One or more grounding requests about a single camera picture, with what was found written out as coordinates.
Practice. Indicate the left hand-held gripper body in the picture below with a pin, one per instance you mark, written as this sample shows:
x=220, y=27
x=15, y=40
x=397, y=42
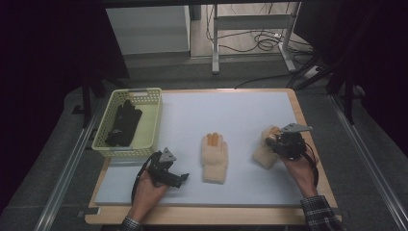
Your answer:
x=163, y=166

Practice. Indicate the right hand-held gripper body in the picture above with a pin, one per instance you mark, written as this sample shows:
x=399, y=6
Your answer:
x=290, y=142

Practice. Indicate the beige fuzzy glove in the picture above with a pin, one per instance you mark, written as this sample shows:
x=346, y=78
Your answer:
x=264, y=154
x=214, y=157

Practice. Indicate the pale yellow plastic basket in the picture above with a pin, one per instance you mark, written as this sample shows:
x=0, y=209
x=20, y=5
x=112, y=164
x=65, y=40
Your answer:
x=146, y=128

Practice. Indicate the black glove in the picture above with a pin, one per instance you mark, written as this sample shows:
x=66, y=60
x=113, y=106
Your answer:
x=128, y=115
x=117, y=138

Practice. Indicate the person's left hand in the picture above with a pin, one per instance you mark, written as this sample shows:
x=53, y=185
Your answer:
x=147, y=195

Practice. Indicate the person's right hand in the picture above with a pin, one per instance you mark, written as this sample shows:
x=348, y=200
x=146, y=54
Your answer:
x=300, y=174

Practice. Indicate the white foam mat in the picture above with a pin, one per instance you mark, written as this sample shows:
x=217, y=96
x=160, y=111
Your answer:
x=231, y=109

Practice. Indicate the black tripod stand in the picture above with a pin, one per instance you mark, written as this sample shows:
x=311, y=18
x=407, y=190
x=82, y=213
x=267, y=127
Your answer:
x=336, y=77

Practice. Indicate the black stand legs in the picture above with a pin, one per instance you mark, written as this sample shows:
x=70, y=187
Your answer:
x=86, y=99

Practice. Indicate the white cabinet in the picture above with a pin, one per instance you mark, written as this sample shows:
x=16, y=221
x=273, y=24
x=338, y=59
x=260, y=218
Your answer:
x=147, y=29

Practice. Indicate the aluminium rail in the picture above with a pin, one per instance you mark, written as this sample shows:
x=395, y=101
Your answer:
x=69, y=173
x=369, y=170

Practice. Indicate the grey metal stand frame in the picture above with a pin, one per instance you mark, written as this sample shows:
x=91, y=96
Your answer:
x=253, y=22

